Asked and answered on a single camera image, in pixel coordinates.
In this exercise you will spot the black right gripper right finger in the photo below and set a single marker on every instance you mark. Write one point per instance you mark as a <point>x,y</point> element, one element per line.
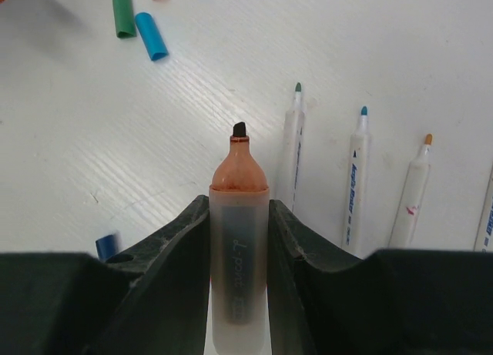
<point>304,283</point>

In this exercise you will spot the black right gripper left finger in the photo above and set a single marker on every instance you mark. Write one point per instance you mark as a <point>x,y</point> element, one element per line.
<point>165,310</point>

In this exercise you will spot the sky blue marker pen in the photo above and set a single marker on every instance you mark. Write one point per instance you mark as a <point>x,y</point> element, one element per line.
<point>356,185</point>

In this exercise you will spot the orange cap highlighter pen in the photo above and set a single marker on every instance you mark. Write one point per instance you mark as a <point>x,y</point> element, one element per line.
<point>239,207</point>

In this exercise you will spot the peach marker pen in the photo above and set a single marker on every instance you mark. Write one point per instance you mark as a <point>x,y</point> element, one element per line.
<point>412,195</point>

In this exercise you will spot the green marker pen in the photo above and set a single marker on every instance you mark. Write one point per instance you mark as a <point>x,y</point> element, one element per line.
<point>289,164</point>

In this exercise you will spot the light blue marker pen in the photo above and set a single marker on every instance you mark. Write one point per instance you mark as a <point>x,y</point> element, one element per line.
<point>483,242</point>

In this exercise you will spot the sky blue pen cap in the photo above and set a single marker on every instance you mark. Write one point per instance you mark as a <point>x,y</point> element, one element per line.
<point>150,34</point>

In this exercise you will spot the green pen cap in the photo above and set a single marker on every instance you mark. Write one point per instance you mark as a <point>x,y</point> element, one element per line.
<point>124,19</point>

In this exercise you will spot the navy blue marker pen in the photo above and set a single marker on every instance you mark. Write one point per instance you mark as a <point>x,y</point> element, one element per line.
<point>108,246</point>

